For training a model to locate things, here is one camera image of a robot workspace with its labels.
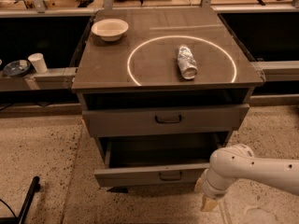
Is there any black lower drawer handle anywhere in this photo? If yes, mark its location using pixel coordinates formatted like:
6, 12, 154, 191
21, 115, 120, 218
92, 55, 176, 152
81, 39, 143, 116
159, 171, 183, 182

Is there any black stand leg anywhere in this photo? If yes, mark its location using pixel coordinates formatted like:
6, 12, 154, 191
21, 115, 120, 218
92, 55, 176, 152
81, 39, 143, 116
0, 176, 40, 224

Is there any black upper drawer handle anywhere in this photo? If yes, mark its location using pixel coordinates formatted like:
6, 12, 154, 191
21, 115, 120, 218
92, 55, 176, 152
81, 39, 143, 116
154, 115, 182, 124

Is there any white ceramic bowl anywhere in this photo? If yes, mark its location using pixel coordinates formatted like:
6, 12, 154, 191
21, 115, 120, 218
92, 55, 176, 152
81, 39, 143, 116
92, 19, 129, 42

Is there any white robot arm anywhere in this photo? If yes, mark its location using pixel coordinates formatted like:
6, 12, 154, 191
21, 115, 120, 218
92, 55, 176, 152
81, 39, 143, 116
194, 144, 299, 212

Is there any white paper cup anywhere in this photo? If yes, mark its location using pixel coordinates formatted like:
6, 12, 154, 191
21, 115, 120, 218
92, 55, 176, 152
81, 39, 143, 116
28, 53, 48, 74

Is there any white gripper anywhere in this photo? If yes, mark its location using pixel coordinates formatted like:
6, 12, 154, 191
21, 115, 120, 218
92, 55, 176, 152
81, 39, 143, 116
194, 168, 236, 212

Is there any grey drawer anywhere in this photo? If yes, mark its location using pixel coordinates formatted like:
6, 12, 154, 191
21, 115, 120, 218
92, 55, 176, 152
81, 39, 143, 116
83, 105, 249, 137
94, 133, 221, 187

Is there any dark blue plate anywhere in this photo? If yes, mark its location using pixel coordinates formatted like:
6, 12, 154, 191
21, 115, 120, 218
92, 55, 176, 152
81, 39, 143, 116
3, 60, 31, 77

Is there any grey drawer cabinet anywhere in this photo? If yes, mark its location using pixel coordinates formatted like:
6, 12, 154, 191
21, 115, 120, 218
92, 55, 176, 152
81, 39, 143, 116
71, 6, 264, 163

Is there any black drawer handle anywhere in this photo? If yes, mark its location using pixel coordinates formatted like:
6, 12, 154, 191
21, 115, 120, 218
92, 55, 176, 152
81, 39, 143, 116
154, 115, 182, 124
159, 171, 183, 182

